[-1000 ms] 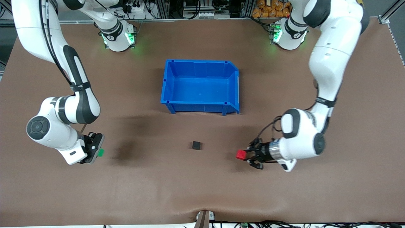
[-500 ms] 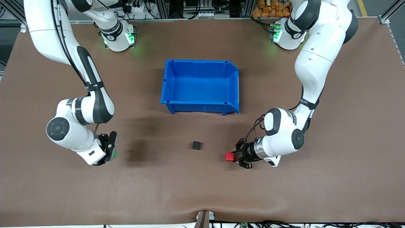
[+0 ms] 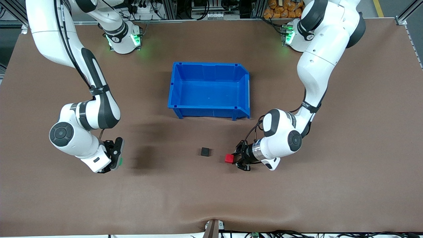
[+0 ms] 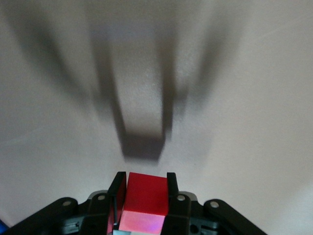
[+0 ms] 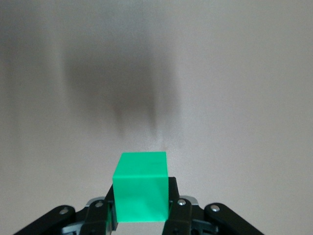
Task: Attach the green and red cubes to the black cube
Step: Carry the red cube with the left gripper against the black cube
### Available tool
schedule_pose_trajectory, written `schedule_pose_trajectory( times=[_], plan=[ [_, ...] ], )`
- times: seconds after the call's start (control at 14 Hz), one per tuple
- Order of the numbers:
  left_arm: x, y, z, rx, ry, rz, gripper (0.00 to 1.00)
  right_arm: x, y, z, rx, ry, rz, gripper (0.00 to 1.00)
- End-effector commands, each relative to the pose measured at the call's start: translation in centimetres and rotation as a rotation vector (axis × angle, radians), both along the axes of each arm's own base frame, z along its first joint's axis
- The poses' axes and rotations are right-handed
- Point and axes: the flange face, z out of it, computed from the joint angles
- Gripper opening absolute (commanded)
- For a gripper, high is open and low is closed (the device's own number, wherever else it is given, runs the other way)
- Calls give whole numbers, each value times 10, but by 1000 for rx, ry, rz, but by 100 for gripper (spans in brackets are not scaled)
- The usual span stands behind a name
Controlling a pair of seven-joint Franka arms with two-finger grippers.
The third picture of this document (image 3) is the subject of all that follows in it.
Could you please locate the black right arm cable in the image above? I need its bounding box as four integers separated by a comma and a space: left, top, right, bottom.
55, 0, 109, 142

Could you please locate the blue plastic storage bin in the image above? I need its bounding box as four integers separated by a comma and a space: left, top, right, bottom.
168, 62, 251, 121

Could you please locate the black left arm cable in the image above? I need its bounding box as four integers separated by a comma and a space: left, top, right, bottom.
244, 107, 313, 147

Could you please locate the metal table clamp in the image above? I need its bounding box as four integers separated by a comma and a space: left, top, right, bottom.
203, 219, 226, 238

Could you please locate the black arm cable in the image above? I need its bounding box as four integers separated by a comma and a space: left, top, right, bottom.
55, 0, 109, 142
244, 107, 313, 147

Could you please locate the white power strip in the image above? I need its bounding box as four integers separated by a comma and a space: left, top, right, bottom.
127, 2, 154, 15

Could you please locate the orange packaged goods pile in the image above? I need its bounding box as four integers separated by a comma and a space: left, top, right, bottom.
263, 0, 304, 19

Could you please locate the aluminium frame rail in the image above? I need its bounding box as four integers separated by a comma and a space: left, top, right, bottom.
0, 19, 408, 26

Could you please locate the brown table mat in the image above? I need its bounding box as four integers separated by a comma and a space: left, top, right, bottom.
0, 18, 423, 237

